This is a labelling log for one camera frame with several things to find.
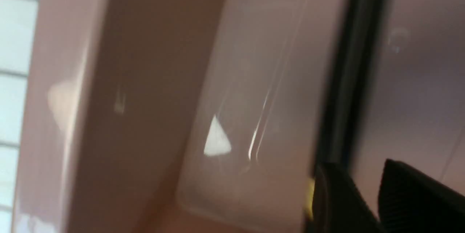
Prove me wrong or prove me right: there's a pink plastic bin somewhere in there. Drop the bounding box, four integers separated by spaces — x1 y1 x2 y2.
11 0 464 233

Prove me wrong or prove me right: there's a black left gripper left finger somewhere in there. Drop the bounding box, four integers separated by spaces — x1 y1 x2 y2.
312 163 385 233

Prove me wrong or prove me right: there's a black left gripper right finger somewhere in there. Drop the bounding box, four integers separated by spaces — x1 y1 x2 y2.
377 159 465 233

